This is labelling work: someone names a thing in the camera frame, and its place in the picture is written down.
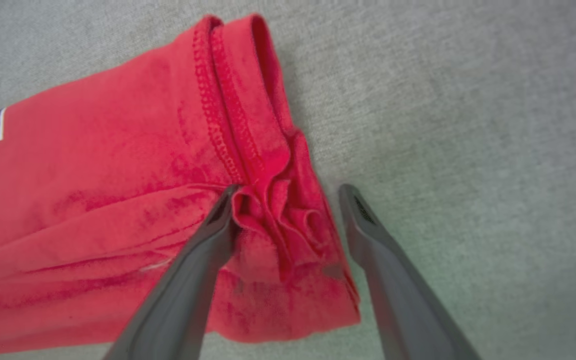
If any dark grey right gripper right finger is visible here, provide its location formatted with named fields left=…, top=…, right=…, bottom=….
left=338, top=183, right=482, bottom=360

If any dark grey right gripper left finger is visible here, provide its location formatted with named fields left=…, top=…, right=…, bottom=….
left=103, top=184, right=242, bottom=360

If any red t-shirt with white stripes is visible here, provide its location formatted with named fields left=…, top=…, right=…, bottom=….
left=0, top=13, right=362, bottom=358

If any grey fabric sofa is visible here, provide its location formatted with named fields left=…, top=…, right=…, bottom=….
left=0, top=0, right=576, bottom=360

